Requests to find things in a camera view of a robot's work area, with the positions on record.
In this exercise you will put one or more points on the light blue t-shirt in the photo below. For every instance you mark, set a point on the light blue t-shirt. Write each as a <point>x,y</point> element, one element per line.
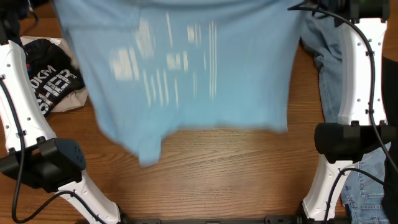
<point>154,67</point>

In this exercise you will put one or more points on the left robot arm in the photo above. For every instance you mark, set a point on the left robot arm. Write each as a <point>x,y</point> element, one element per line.
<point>36,157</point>

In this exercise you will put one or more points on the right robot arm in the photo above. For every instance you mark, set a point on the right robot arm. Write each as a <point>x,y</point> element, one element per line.
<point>346,38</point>

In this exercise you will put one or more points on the beige folded garment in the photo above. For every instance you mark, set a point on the beige folded garment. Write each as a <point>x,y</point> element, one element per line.
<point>73,101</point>

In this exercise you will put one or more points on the black printed t-shirt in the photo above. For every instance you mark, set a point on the black printed t-shirt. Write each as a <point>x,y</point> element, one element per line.
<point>53,74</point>

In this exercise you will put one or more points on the blue denim jeans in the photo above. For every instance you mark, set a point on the blue denim jeans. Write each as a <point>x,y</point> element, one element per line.
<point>361,195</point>

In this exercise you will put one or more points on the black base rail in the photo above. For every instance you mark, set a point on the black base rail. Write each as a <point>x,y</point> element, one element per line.
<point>270,219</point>

